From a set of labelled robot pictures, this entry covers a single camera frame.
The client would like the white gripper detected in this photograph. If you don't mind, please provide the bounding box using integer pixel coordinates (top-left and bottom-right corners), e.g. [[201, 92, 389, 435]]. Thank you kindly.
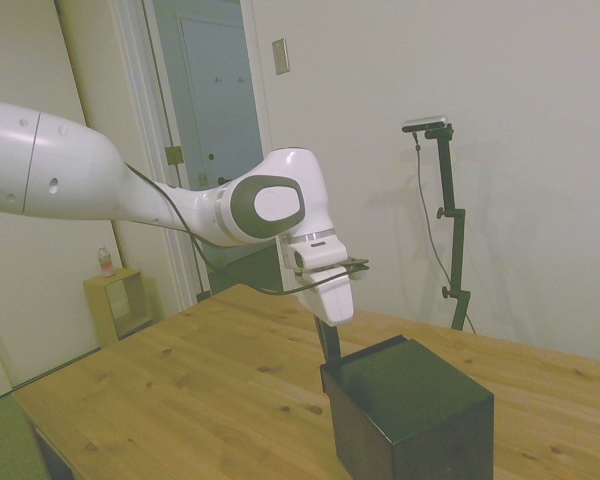
[[298, 265, 356, 363]]

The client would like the wooden cube shelf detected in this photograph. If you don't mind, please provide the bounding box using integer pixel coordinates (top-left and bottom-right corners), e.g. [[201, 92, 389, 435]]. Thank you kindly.
[[82, 267, 159, 350]]

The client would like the clear plastic bottle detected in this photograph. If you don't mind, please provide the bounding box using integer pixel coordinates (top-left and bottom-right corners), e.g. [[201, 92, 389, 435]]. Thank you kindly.
[[95, 245, 116, 278]]

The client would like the pale panelled door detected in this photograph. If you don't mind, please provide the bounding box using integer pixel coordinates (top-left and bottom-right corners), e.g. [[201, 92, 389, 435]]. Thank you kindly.
[[178, 14, 277, 274]]

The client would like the white closet sliding door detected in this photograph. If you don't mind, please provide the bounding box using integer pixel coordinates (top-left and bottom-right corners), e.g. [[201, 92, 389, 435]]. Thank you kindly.
[[0, 0, 126, 396]]

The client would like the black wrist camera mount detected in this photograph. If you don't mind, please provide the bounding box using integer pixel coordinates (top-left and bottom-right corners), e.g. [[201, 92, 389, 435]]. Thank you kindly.
[[335, 255, 371, 280]]

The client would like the black camera stand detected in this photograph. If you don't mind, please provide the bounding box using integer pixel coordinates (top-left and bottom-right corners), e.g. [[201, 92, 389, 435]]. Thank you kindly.
[[423, 123, 474, 332]]

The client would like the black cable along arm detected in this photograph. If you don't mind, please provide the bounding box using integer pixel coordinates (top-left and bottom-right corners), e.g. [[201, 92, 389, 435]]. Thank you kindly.
[[123, 161, 317, 295]]

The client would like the silver camera on stand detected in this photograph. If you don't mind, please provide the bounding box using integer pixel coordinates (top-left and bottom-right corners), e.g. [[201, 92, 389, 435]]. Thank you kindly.
[[401, 114, 451, 134]]

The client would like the metal wall switch plate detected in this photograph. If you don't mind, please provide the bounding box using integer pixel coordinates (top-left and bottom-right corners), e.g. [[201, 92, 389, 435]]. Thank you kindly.
[[271, 37, 292, 77]]

